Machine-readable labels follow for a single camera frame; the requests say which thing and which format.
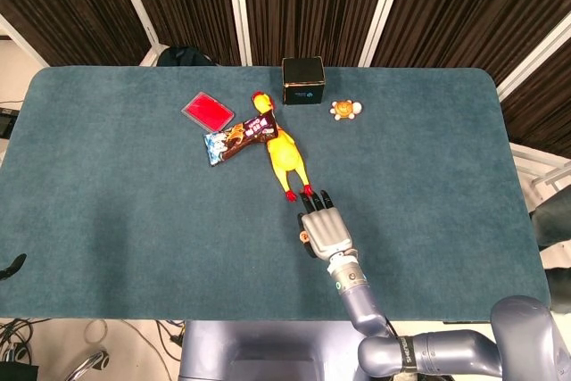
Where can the black bag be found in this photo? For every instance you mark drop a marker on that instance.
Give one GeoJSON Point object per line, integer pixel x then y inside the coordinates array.
{"type": "Point", "coordinates": [183, 56]}

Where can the blue felt table mat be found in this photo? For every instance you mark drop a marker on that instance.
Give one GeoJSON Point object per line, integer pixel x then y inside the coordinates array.
{"type": "Point", "coordinates": [134, 220]}

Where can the person leg in jeans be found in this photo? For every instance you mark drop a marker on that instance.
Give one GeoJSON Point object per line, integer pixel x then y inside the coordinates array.
{"type": "Point", "coordinates": [553, 225]}

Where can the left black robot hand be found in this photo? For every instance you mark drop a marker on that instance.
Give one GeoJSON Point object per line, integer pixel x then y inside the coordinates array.
{"type": "Point", "coordinates": [14, 263]}

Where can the white metal rack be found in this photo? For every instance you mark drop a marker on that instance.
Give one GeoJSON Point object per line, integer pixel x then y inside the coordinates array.
{"type": "Point", "coordinates": [535, 155]}

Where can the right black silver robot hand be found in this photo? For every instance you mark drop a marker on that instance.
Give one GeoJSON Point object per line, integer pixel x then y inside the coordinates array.
{"type": "Point", "coordinates": [325, 231]}

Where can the yellow rubber chicken toy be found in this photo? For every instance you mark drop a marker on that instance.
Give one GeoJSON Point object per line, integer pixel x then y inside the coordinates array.
{"type": "Point", "coordinates": [283, 153]}

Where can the brown chocolate snack wrapper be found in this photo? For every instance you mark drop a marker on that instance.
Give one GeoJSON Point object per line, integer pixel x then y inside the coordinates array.
{"type": "Point", "coordinates": [236, 138]}

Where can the black cube box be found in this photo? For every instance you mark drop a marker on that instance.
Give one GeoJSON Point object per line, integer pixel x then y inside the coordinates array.
{"type": "Point", "coordinates": [303, 80]}

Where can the blue-grey robot torso base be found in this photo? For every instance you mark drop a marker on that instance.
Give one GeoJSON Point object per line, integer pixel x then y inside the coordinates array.
{"type": "Point", "coordinates": [267, 350]}

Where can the orange white turtle toy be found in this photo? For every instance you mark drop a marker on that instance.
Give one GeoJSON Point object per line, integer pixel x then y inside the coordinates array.
{"type": "Point", "coordinates": [344, 110]}

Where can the chrome chair leg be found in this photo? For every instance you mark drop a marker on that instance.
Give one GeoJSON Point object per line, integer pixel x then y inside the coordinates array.
{"type": "Point", "coordinates": [89, 361]}

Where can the black electronic device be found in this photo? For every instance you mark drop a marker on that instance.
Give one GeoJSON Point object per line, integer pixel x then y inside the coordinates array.
{"type": "Point", "coordinates": [5, 121]}

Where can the red card in clear case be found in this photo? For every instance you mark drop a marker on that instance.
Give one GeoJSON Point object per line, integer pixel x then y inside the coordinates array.
{"type": "Point", "coordinates": [207, 110]}

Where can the black flat box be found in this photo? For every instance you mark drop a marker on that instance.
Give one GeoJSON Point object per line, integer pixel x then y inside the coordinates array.
{"type": "Point", "coordinates": [18, 373]}

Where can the wooden token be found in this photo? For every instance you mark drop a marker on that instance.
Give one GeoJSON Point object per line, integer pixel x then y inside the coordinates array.
{"type": "Point", "coordinates": [303, 236]}

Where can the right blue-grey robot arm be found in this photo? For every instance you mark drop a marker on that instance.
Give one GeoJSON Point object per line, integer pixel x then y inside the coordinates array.
{"type": "Point", "coordinates": [361, 305]}

